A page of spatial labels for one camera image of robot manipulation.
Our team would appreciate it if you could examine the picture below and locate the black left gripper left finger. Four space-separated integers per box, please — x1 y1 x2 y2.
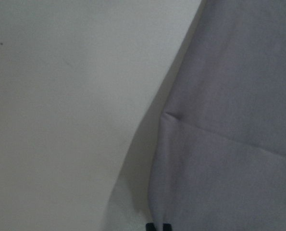
145 223 156 231

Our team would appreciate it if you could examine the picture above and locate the dark brown t-shirt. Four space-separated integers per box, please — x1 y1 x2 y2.
149 0 286 231

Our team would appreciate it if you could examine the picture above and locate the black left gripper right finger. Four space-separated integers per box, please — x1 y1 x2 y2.
162 223 173 231

